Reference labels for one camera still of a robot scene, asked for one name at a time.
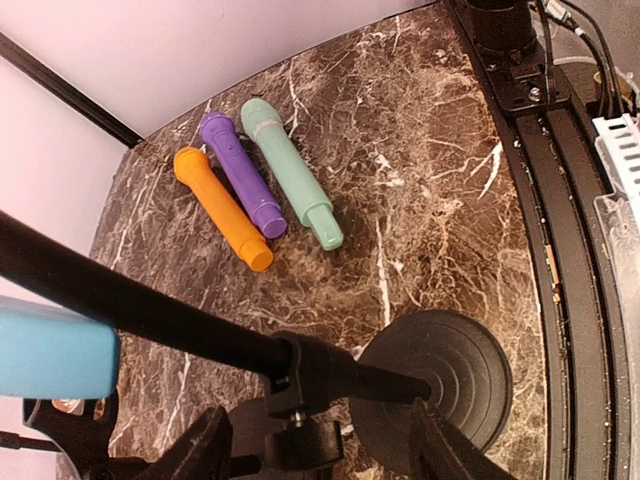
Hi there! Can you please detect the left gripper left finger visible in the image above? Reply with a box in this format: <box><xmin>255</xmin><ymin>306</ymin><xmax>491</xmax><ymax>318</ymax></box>
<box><xmin>144</xmin><ymin>407</ymin><xmax>233</xmax><ymax>480</ymax></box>

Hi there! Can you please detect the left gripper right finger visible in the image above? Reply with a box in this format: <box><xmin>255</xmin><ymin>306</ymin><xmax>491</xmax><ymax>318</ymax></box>
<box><xmin>408</xmin><ymin>399</ymin><xmax>514</xmax><ymax>480</ymax></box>

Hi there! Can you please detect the black stand of blue microphone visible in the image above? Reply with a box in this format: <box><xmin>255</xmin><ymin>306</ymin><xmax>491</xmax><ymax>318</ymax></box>
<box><xmin>1</xmin><ymin>215</ymin><xmax>512</xmax><ymax>479</ymax></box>

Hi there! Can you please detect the blue microphone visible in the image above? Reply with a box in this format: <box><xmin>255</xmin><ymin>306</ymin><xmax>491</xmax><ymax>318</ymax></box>
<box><xmin>0</xmin><ymin>296</ymin><xmax>120</xmax><ymax>400</ymax></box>

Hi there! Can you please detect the orange microphone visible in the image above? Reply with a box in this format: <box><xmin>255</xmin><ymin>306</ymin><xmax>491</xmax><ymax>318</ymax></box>
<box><xmin>174</xmin><ymin>147</ymin><xmax>274</xmax><ymax>272</ymax></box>

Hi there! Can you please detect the purple microphone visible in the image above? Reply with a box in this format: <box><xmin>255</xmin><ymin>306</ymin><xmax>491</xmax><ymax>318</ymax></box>
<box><xmin>200</xmin><ymin>112</ymin><xmax>288</xmax><ymax>240</ymax></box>

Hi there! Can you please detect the mint green microphone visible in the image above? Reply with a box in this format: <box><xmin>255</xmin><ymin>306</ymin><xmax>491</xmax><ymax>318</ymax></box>
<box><xmin>241</xmin><ymin>98</ymin><xmax>344</xmax><ymax>251</ymax></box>

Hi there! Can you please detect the black front frame rail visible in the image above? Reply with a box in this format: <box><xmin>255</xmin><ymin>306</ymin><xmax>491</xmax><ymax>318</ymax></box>
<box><xmin>447</xmin><ymin>1</ymin><xmax>639</xmax><ymax>479</ymax></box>

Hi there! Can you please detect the white slotted cable duct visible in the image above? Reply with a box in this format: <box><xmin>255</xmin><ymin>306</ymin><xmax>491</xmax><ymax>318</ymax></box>
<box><xmin>592</xmin><ymin>114</ymin><xmax>639</xmax><ymax>201</ymax></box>

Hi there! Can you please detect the right black corner post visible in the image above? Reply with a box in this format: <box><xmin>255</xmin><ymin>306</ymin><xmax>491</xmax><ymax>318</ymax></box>
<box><xmin>1</xmin><ymin>33</ymin><xmax>143</xmax><ymax>149</ymax></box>

